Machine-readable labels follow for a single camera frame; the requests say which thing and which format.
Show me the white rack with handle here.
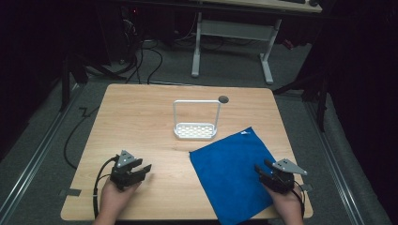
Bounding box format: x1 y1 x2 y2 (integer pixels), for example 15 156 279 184
173 99 222 142

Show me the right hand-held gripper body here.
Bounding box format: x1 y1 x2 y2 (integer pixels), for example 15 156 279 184
258 157 308 195

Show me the bundle of black cables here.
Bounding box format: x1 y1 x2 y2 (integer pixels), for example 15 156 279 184
123 18 164 85

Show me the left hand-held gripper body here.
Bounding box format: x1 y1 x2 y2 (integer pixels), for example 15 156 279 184
110 149 146 191

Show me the light wooden desk top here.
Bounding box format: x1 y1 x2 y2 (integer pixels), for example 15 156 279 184
200 0 323 14

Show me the dark computer tower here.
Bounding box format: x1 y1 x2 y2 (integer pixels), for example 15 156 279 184
96 4 140 65

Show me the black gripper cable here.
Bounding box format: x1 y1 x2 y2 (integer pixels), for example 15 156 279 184
292 180 306 219
92 156 119 219

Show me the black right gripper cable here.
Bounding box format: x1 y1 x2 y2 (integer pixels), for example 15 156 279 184
292 180 306 219

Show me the person's right hand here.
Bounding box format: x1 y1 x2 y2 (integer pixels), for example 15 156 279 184
264 184 303 218

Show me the blue cloth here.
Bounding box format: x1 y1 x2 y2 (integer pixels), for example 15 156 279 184
189 126 278 225

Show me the metal floor rail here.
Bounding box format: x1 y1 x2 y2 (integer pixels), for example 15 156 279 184
304 99 366 225
0 83 83 221

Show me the black metal stand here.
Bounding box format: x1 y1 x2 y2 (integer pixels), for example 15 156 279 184
58 51 128 113
272 69 330 133

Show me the black floor cable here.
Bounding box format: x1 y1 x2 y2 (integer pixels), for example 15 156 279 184
63 106 101 171

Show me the white desk frame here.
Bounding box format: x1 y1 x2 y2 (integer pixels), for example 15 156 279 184
191 11 283 85

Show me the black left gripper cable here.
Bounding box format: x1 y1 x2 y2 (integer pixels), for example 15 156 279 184
92 156 119 219

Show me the person's left hand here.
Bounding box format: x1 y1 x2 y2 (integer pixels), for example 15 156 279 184
99 179 142 218

